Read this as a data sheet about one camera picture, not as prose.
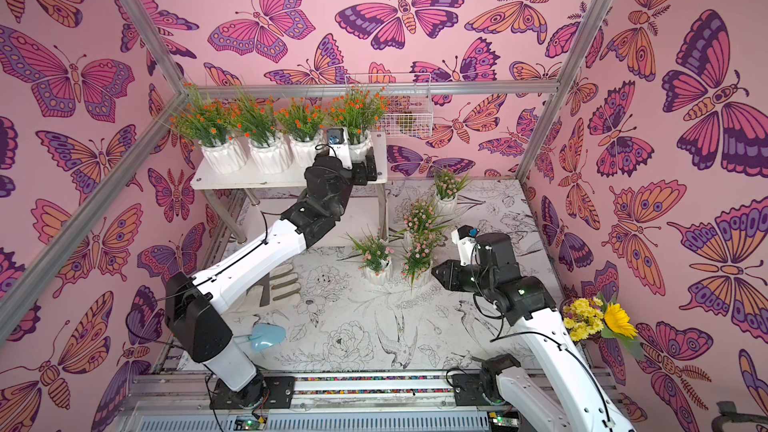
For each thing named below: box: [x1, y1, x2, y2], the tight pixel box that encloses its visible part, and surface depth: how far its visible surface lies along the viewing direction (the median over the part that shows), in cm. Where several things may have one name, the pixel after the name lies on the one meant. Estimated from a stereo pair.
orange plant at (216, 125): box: [169, 83, 247, 175], surface depth 73 cm
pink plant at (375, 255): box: [336, 226, 395, 285], surface depth 87 cm
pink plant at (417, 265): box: [400, 232, 438, 288], surface depth 85 cm
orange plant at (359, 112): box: [328, 86, 390, 163], surface depth 69 cm
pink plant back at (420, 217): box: [396, 198, 448, 243], surface depth 92 cm
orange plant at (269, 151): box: [230, 91, 293, 174], surface depth 73 cm
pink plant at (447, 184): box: [434, 168, 470, 216], surface depth 106 cm
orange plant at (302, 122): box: [274, 97, 326, 169], surface depth 70 cm
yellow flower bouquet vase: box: [560, 293, 645, 368], surface depth 63 cm
